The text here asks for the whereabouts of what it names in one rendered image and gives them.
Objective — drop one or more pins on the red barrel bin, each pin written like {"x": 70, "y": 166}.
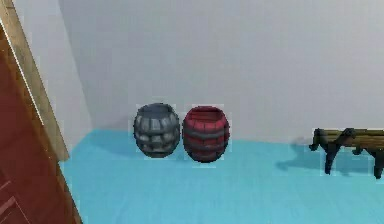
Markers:
{"x": 205, "y": 134}

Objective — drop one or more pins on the grey barrel bin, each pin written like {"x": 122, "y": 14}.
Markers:
{"x": 156, "y": 130}

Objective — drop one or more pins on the red-brown room door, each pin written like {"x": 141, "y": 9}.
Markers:
{"x": 23, "y": 160}

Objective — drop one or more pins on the wooden bench with black legs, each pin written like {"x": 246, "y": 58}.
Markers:
{"x": 353, "y": 138}

